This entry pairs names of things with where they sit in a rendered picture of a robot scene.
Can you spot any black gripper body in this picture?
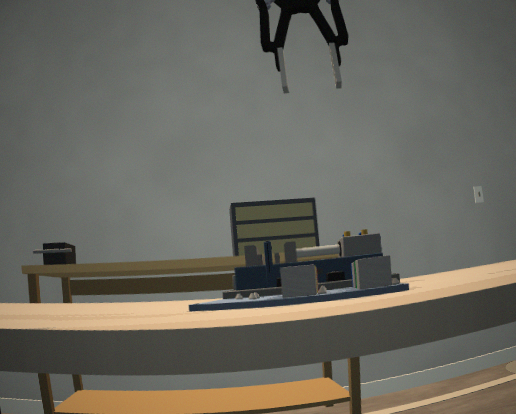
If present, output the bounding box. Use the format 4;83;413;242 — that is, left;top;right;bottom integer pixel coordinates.
274;0;310;15

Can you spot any tan block with yellow end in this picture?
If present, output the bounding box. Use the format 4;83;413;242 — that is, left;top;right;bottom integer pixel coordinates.
280;264;318;298

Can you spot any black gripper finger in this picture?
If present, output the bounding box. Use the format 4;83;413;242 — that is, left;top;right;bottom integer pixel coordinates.
256;0;292;93
306;0;348;89

